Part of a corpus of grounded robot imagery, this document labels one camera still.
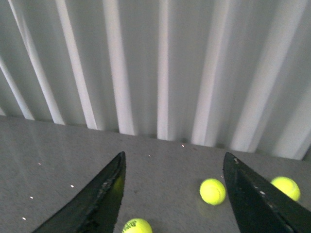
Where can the yellow tennis ball right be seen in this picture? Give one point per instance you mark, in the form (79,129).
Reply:
(288,186)

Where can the yellow tennis ball near left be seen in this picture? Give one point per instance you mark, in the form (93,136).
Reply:
(137,225)

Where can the yellow tennis ball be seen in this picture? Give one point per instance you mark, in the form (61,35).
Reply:
(137,225)
(288,186)
(212,191)

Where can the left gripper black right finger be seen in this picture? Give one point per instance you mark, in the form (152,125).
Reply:
(258,206)

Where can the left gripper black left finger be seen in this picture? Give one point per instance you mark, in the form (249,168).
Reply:
(95,208)

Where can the yellow tennis ball centre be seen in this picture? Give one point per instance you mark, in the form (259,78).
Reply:
(212,191)

